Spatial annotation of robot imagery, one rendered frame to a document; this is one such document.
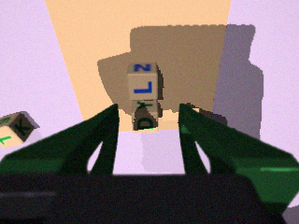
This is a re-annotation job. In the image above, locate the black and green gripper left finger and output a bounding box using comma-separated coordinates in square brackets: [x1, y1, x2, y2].
[0, 104, 120, 175]

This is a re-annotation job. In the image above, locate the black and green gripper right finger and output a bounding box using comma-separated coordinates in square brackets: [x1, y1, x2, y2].
[178, 104, 299, 215]

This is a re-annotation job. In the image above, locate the tan flat mat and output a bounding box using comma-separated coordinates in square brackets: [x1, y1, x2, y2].
[45, 0, 231, 132]

